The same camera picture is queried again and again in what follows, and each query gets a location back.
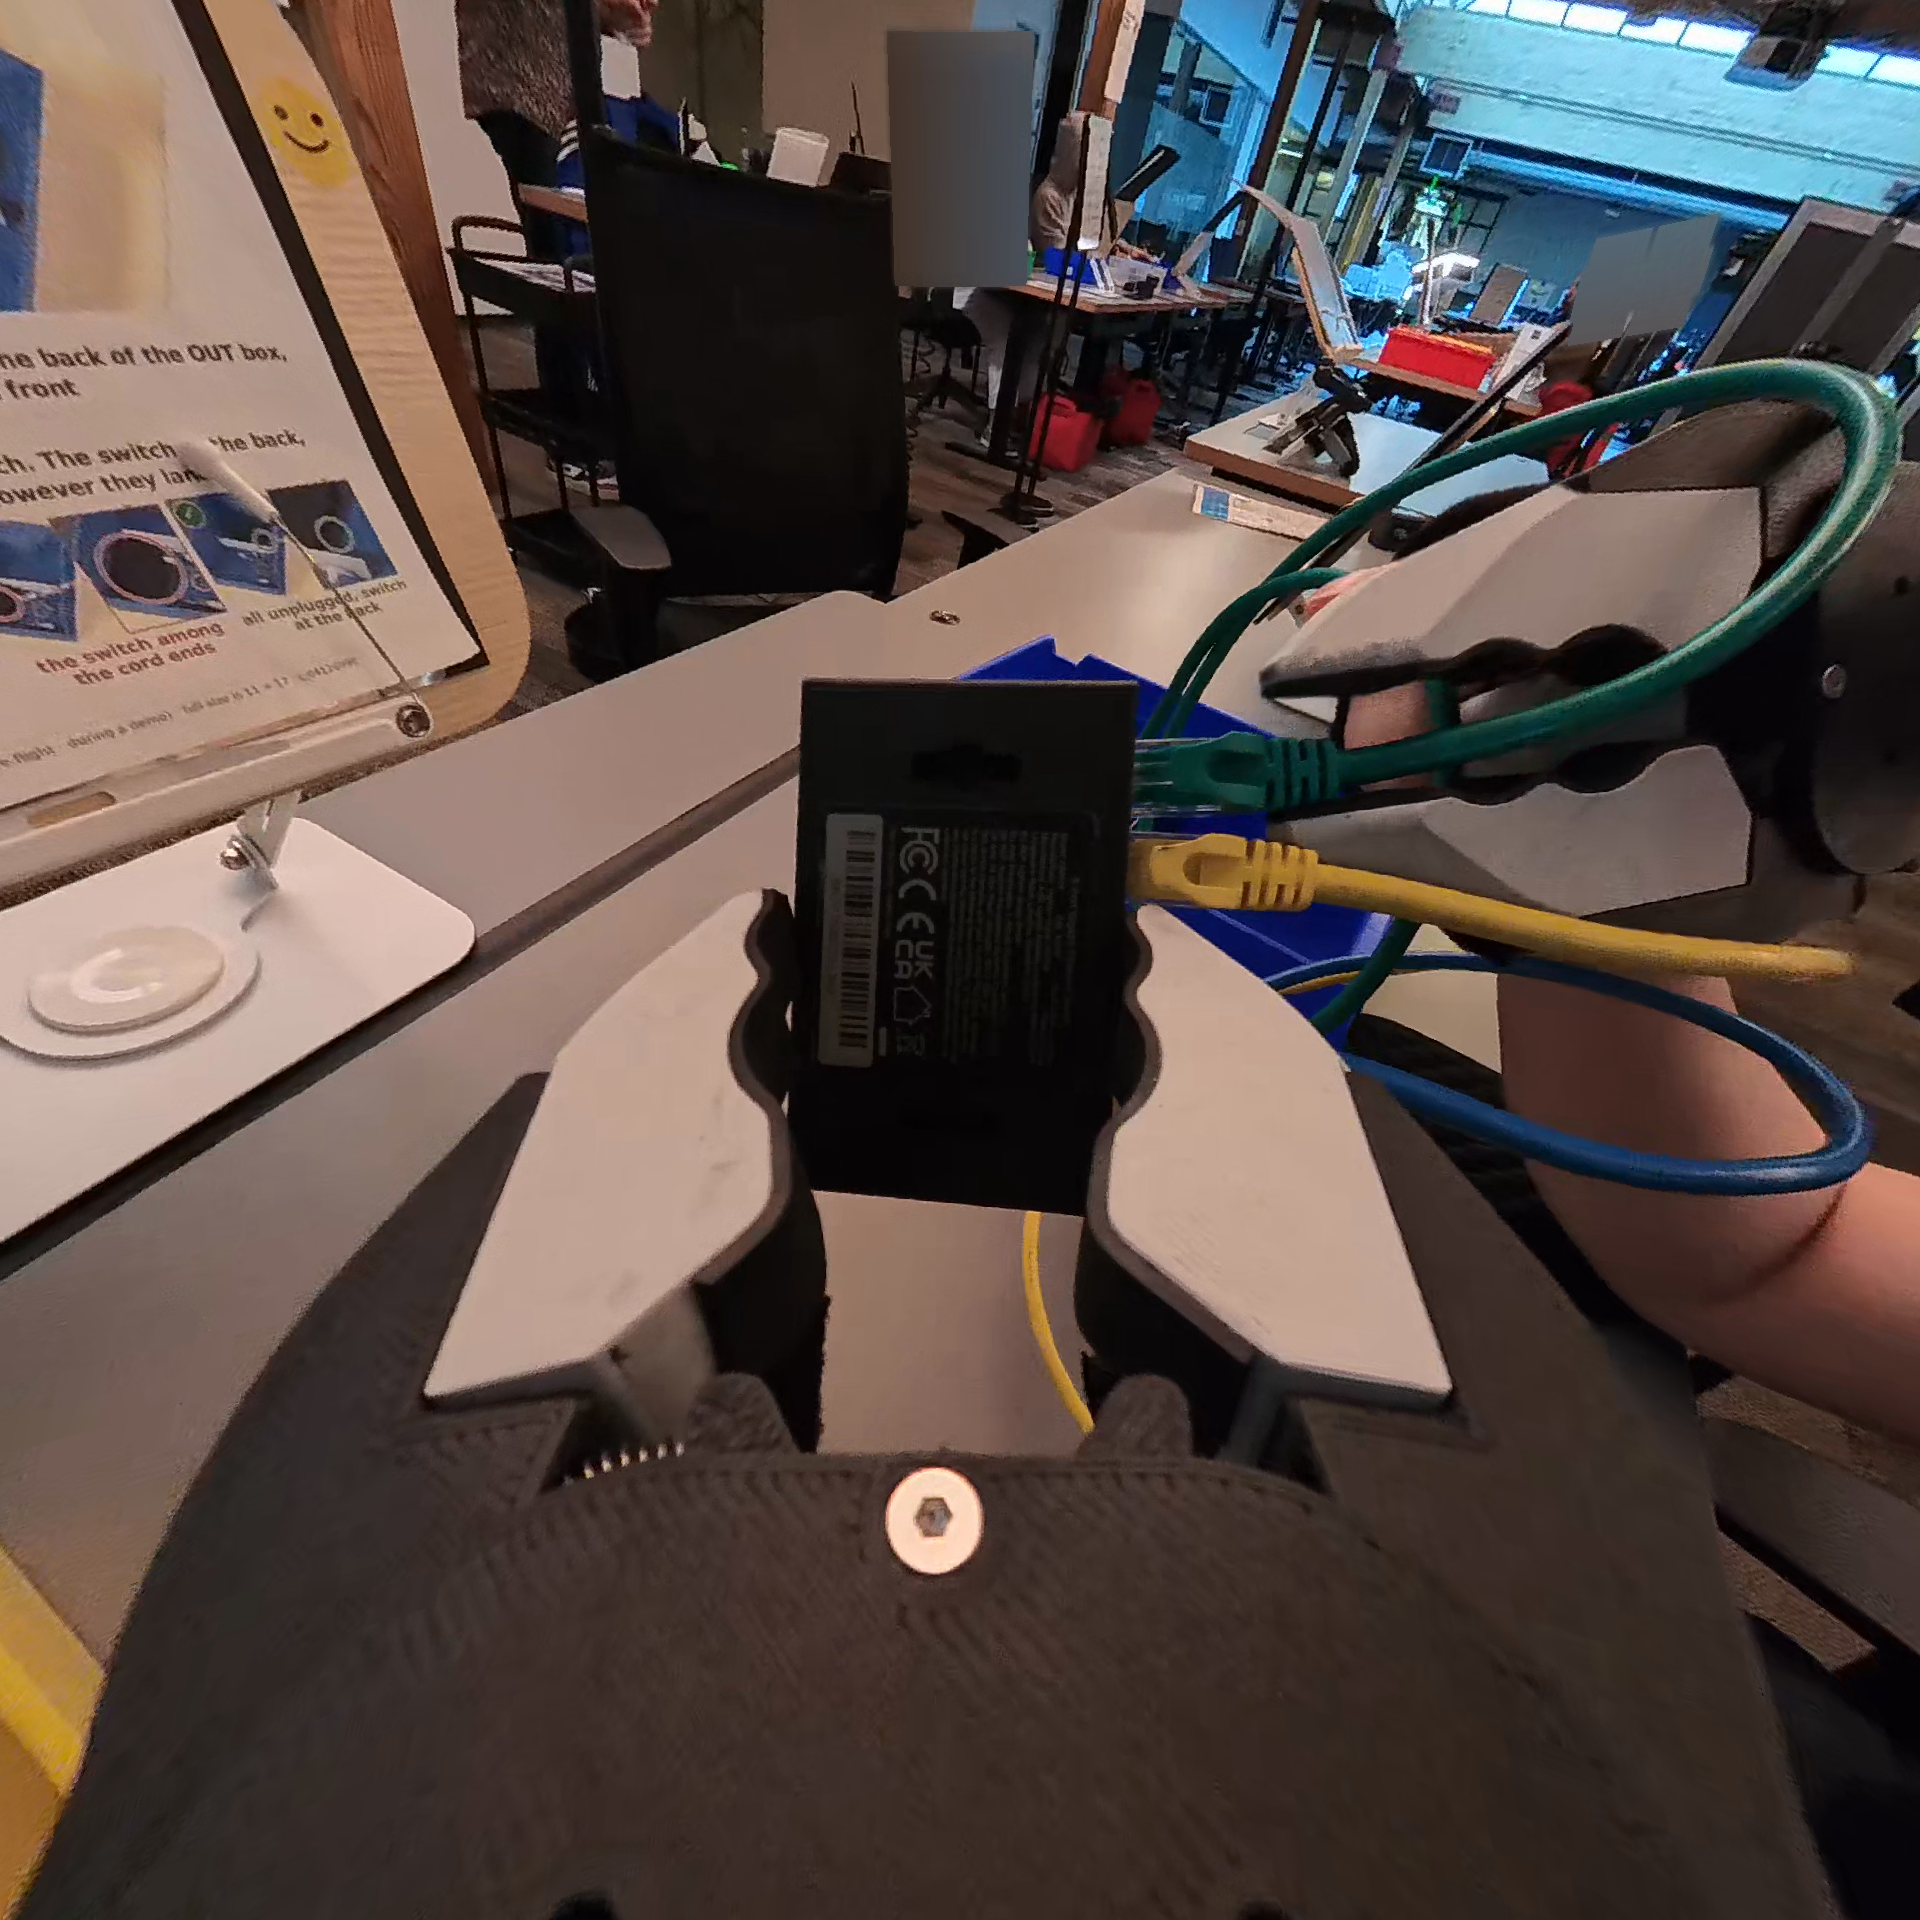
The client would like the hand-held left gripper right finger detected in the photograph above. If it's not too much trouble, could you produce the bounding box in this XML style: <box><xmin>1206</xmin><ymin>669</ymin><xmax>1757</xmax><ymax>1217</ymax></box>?
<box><xmin>1072</xmin><ymin>901</ymin><xmax>1456</xmax><ymax>1411</ymax></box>

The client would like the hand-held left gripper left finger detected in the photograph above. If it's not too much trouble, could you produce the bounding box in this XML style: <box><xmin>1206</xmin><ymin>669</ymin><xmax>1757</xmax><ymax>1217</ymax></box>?
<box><xmin>422</xmin><ymin>886</ymin><xmax>828</xmax><ymax>1433</ymax></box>

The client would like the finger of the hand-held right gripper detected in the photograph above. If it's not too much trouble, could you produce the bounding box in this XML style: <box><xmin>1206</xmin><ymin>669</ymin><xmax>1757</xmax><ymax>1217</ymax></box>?
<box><xmin>1266</xmin><ymin>740</ymin><xmax>1766</xmax><ymax>922</ymax></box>
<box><xmin>1257</xmin><ymin>480</ymin><xmax>1807</xmax><ymax>740</ymax></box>

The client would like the blue plastic bin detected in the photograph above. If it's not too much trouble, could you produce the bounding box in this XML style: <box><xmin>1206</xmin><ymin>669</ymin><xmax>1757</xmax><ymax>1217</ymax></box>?
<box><xmin>957</xmin><ymin>637</ymin><xmax>1404</xmax><ymax>994</ymax></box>

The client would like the yellow ethernet cable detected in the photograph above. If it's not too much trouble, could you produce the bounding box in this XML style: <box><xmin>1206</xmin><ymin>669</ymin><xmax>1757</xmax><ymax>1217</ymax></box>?
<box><xmin>1024</xmin><ymin>832</ymin><xmax>1857</xmax><ymax>1438</ymax></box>

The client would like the blue ethernet cable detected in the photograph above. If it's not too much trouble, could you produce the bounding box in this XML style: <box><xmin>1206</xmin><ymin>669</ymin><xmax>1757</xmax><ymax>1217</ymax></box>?
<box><xmin>1270</xmin><ymin>950</ymin><xmax>1876</xmax><ymax>1206</ymax></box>

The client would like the black ethernet switch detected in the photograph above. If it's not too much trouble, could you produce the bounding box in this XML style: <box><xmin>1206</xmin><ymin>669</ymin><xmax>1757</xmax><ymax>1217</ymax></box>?
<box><xmin>789</xmin><ymin>678</ymin><xmax>1141</xmax><ymax>1217</ymax></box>

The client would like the green ethernet cable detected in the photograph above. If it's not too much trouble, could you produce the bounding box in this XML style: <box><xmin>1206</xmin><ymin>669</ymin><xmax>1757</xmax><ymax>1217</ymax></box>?
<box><xmin>1132</xmin><ymin>361</ymin><xmax>1904</xmax><ymax>1037</ymax></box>

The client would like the person's right forearm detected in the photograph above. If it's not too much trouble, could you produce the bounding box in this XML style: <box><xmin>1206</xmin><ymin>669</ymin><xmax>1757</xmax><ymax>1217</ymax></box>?
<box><xmin>1497</xmin><ymin>959</ymin><xmax>1920</xmax><ymax>1449</ymax></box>

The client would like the person's right hand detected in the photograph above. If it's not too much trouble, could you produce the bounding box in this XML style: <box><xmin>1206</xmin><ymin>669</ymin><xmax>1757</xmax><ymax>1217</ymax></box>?
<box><xmin>1296</xmin><ymin>568</ymin><xmax>1456</xmax><ymax>751</ymax></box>

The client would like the black metal cart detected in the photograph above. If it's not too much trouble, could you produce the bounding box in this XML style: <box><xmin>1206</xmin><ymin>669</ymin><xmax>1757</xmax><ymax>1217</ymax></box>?
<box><xmin>446</xmin><ymin>216</ymin><xmax>604</xmax><ymax>530</ymax></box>

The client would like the black office chair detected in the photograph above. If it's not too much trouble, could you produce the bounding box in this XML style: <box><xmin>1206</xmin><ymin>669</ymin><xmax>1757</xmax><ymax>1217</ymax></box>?
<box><xmin>577</xmin><ymin>126</ymin><xmax>920</xmax><ymax>686</ymax></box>

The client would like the wooden instruction board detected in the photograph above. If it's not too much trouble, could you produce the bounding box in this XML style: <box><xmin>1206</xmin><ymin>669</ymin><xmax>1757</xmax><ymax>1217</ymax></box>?
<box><xmin>0</xmin><ymin>0</ymin><xmax>535</xmax><ymax>901</ymax></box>

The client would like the wooden post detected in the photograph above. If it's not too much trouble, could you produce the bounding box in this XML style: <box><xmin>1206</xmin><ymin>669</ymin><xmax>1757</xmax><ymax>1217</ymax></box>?
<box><xmin>290</xmin><ymin>0</ymin><xmax>504</xmax><ymax>497</ymax></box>

